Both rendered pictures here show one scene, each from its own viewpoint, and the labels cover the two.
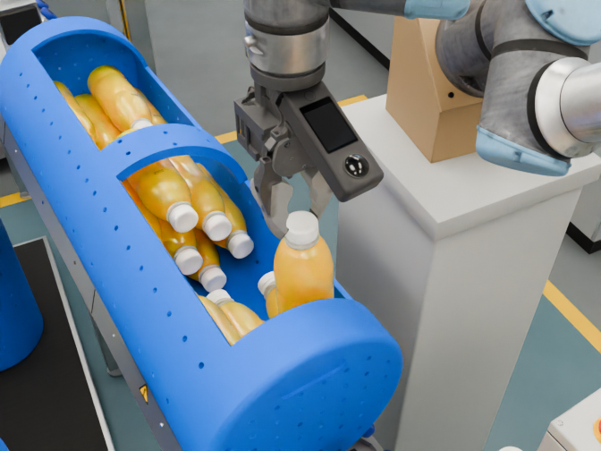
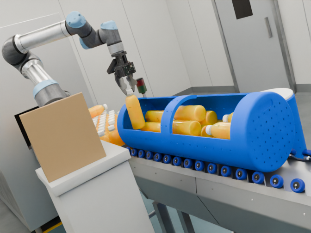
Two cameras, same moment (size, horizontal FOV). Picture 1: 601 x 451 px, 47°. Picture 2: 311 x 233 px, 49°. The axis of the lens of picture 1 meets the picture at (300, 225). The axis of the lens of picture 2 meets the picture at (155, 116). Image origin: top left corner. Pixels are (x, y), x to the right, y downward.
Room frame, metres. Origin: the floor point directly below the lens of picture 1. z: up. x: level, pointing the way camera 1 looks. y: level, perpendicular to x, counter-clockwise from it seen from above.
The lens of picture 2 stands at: (2.26, 0.08, 1.55)
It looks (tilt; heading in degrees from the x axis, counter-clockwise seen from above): 14 degrees down; 180
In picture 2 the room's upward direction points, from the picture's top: 19 degrees counter-clockwise
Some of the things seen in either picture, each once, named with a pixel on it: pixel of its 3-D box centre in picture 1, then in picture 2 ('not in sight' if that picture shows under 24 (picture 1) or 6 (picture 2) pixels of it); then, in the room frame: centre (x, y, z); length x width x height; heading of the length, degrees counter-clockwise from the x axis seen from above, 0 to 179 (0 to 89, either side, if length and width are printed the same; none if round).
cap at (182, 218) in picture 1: (182, 217); not in sight; (0.71, 0.17, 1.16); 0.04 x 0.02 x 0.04; 122
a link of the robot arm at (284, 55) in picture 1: (284, 39); (116, 48); (0.56, 0.01, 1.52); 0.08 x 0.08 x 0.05
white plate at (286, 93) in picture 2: not in sight; (265, 98); (0.55, 0.67, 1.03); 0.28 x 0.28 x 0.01
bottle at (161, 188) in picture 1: (155, 179); (186, 113); (0.80, 0.22, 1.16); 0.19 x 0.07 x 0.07; 32
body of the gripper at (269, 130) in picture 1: (284, 108); (122, 64); (0.57, 0.02, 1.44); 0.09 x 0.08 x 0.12; 32
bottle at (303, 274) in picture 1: (304, 288); (134, 110); (0.55, -0.01, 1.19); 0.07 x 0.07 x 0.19
